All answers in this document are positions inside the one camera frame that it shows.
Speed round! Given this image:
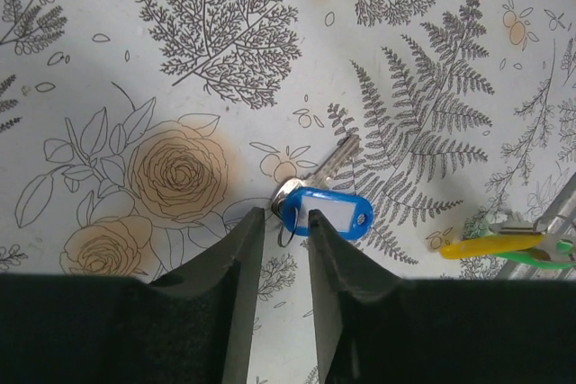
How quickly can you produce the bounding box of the metal key holder red handle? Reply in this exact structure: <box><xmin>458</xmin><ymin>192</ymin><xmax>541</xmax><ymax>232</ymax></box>
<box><xmin>490</xmin><ymin>168</ymin><xmax>575</xmax><ymax>281</ymax></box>

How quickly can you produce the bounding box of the blue key tag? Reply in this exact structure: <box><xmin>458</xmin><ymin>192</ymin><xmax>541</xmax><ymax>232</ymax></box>
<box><xmin>271</xmin><ymin>134</ymin><xmax>375</xmax><ymax>249</ymax></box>

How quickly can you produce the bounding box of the green key tag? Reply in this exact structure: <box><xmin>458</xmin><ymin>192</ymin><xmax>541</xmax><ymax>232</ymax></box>
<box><xmin>496</xmin><ymin>240</ymin><xmax>575</xmax><ymax>270</ymax></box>

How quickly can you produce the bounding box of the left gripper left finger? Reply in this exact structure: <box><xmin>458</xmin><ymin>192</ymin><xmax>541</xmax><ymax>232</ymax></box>
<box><xmin>1</xmin><ymin>208</ymin><xmax>265</xmax><ymax>383</ymax></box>

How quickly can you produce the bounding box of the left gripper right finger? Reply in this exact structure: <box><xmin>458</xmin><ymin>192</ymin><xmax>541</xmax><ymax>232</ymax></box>
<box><xmin>309</xmin><ymin>210</ymin><xmax>575</xmax><ymax>383</ymax></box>

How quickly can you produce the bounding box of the yellow key tag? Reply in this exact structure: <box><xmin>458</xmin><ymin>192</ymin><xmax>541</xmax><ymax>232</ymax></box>
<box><xmin>439</xmin><ymin>234</ymin><xmax>545</xmax><ymax>260</ymax></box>

